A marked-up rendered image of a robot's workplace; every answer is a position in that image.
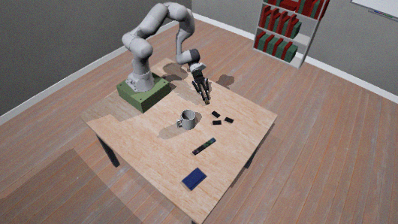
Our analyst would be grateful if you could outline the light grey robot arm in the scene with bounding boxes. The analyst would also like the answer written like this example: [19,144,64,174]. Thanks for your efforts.
[122,2,207,92]

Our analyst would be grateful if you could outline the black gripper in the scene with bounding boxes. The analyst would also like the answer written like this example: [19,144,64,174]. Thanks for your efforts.
[191,69,210,101]

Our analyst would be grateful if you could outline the grey mug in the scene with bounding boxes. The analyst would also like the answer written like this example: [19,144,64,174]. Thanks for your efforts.
[176,109,195,130]

